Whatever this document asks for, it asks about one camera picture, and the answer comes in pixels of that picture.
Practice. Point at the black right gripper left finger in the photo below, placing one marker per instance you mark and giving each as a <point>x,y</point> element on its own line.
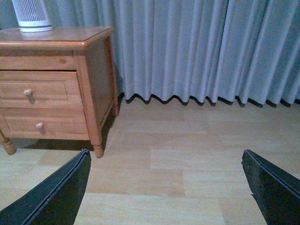
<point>54,201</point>

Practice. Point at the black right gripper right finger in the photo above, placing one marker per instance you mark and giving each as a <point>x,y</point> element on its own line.
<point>276,192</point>

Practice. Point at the drawer wooden knob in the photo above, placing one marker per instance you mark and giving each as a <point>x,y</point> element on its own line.
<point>28,93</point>
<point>40,126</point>

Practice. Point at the wooden nightstand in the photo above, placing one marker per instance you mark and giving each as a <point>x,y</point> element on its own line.
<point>86,51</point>

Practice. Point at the grey curtain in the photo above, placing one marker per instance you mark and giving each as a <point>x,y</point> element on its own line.
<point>245,50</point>

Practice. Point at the white cylindrical air purifier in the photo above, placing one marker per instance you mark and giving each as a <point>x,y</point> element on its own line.
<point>32,15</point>

